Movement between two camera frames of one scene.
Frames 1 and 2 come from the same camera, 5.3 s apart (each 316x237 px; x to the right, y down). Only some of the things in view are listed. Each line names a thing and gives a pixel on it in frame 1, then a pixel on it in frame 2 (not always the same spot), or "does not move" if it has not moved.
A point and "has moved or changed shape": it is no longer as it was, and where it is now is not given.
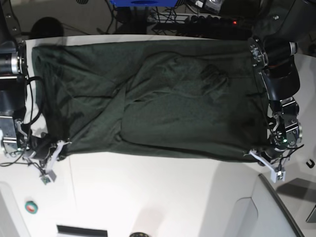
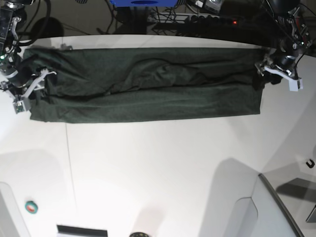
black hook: x=312 y=165 does not move
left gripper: x=45 y=147 → x=28 y=78
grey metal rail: x=294 y=222 does not move
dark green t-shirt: x=203 y=98 has moved or changed shape
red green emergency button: x=31 y=207 does not move
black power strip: x=208 y=20 does not move
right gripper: x=268 y=155 → x=278 y=64
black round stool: x=47 y=26 does not move
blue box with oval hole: x=144 y=3 does not move
